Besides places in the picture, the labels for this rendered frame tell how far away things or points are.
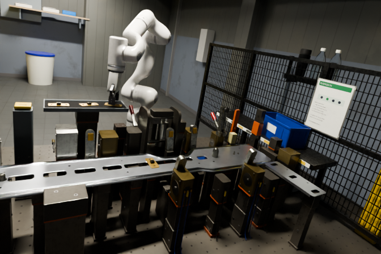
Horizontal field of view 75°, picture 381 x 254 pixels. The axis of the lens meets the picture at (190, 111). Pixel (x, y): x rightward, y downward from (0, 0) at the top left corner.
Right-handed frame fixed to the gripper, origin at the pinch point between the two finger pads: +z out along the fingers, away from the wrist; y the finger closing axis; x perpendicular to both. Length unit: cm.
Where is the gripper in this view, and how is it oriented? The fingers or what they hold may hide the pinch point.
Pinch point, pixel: (113, 100)
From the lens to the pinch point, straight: 132.4
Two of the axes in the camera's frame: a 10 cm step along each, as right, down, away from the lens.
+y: 0.8, 2.9, -9.5
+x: 9.8, 1.3, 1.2
